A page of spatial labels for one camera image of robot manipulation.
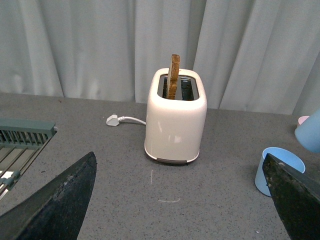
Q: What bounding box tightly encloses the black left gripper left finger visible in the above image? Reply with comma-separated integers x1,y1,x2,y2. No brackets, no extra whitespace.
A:
0,152,97,240

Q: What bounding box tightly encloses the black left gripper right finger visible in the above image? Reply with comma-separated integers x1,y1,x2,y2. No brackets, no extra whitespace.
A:
262,153,320,240

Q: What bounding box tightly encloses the light blue cup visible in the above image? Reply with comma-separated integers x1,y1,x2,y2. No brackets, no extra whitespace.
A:
294,109,320,153
254,146,306,197

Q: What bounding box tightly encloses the pink bowl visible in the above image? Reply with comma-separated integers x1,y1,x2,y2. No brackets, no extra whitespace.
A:
297,115,310,127

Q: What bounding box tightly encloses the green dish rack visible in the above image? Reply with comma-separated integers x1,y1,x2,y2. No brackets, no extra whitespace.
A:
0,118,57,199

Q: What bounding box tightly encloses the cream white toaster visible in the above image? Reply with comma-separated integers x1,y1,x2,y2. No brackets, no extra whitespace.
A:
144,68,207,164

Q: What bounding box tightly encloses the grey curtain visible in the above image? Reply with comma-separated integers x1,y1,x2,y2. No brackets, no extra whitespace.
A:
0,0,320,116

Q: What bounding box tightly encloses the toast slice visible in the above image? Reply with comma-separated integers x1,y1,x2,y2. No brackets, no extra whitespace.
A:
167,54,181,100

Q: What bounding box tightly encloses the white power plug cable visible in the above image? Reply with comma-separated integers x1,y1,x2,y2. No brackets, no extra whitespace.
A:
106,114,147,127

